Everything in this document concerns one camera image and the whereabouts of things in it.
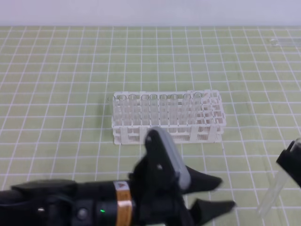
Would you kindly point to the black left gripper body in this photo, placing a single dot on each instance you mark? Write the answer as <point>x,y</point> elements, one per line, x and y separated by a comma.
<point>156,201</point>

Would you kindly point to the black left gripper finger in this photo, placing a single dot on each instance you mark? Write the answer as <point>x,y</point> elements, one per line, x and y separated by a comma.
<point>200,182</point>
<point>204,211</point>

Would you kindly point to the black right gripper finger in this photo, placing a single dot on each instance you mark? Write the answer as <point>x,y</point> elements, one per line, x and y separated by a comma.
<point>290,161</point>

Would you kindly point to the clear glass test tube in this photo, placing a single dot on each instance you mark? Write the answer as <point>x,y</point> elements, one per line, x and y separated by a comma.
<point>273,192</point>

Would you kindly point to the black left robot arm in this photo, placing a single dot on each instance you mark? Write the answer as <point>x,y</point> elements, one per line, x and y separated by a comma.
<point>61,202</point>

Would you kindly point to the white plastic test tube rack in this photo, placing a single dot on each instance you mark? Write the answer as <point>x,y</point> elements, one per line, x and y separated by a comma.
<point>135,113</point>

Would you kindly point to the clear tube lying far right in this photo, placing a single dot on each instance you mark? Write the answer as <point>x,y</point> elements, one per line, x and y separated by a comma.
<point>286,42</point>

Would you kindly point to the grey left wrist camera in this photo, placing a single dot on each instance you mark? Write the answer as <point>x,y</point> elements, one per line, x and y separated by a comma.
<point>166,158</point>

